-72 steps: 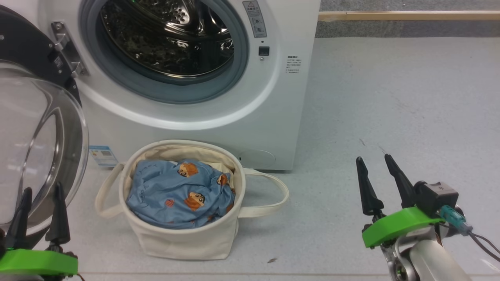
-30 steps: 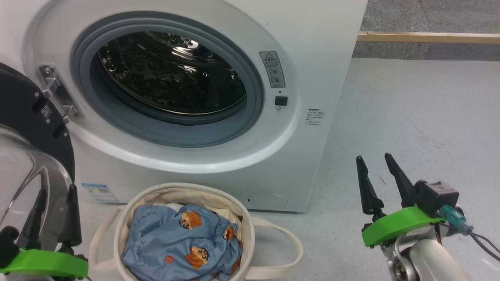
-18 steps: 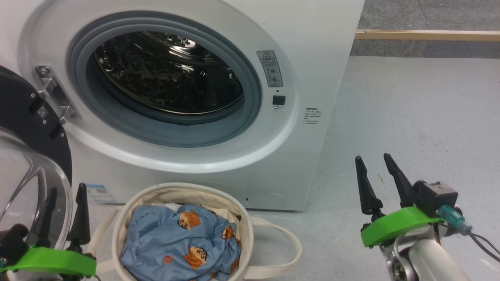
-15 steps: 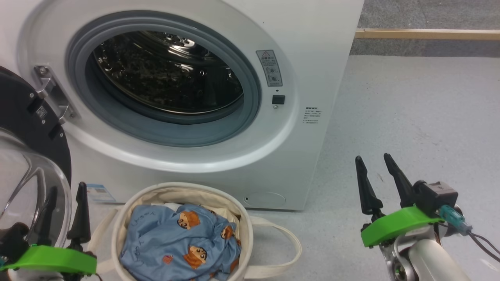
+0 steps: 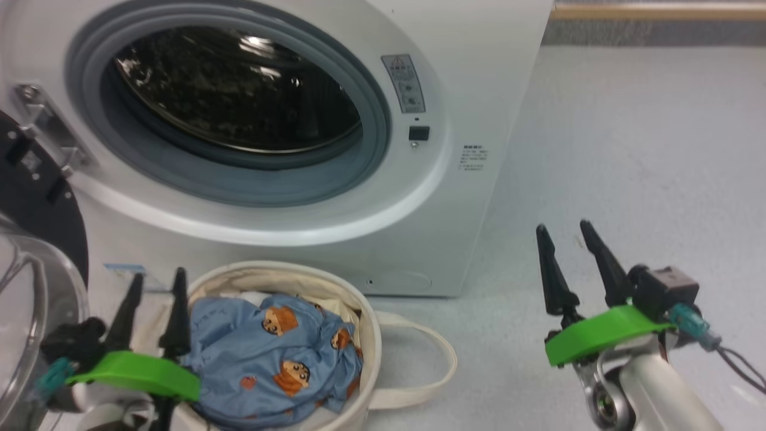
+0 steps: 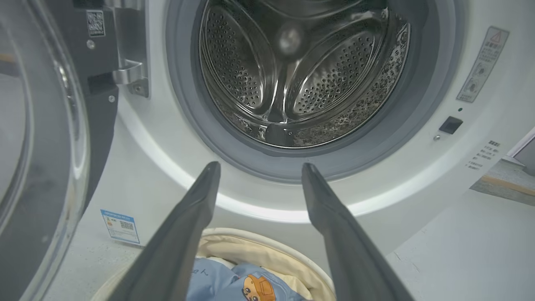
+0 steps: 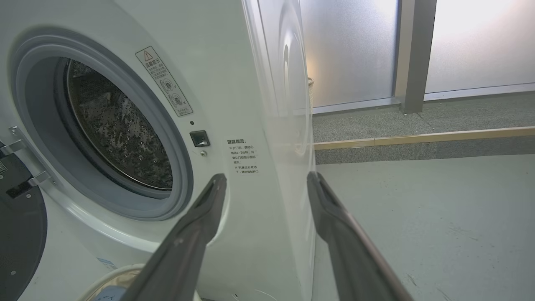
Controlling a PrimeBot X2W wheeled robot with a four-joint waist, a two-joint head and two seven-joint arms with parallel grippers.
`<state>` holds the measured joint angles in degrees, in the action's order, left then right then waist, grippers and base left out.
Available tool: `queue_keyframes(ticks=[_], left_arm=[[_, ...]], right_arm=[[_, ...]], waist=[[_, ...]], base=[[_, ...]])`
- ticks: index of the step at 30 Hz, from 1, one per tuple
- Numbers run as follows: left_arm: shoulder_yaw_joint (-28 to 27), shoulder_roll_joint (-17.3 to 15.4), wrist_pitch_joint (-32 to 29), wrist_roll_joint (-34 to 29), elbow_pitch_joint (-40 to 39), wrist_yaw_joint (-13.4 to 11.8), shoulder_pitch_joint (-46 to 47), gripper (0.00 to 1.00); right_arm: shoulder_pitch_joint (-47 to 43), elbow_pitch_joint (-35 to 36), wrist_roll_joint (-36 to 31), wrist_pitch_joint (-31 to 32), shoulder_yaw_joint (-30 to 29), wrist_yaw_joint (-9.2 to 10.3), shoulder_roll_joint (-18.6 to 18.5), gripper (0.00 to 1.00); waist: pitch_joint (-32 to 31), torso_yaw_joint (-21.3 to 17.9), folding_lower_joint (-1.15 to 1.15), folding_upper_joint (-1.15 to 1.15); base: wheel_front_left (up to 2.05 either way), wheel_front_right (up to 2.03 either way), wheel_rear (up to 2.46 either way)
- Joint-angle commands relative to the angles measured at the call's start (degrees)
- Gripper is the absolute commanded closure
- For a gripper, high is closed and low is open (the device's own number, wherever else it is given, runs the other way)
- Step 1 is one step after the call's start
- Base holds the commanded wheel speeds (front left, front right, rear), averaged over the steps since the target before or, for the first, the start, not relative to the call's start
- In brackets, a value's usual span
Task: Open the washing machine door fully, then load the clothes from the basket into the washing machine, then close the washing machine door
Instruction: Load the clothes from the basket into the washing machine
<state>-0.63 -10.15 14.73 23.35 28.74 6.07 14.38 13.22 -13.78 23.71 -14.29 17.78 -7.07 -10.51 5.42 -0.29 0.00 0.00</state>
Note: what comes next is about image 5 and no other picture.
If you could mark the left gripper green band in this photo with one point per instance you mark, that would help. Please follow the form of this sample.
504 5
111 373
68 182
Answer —
137 374

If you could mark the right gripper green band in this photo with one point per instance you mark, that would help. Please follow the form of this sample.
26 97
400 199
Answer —
604 332

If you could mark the blue cartoon print garment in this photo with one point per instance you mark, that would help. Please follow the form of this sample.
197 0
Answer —
263 359

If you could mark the round black glass washer door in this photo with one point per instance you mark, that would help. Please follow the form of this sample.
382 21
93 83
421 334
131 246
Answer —
36 227

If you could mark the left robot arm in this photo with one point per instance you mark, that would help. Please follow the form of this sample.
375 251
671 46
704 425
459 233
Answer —
108 414

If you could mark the grey rubber door gasket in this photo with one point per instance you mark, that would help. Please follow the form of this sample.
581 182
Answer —
239 182

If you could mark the metal door hinge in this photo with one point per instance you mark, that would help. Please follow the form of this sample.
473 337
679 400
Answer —
51 131

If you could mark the white front-load washing machine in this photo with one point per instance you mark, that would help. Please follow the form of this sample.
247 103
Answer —
473 90

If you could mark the steel washing machine drum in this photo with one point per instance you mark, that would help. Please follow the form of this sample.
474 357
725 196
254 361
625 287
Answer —
239 90

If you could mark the blue energy label sticker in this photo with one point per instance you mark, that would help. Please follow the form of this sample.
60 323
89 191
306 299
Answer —
149 281

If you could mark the white pillow filler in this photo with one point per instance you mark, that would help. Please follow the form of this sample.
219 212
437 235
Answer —
251 298

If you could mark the cream canvas laundry basket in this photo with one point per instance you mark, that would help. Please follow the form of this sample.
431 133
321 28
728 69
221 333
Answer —
377 371

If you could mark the grey warning label sticker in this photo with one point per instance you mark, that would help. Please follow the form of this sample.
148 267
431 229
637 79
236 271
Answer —
404 84

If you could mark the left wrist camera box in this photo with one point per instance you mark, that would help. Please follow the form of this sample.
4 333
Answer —
72 341

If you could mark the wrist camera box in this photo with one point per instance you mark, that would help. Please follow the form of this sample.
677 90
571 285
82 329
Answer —
72 341
667 287

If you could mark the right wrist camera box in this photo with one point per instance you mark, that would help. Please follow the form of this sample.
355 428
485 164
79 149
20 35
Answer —
667 287

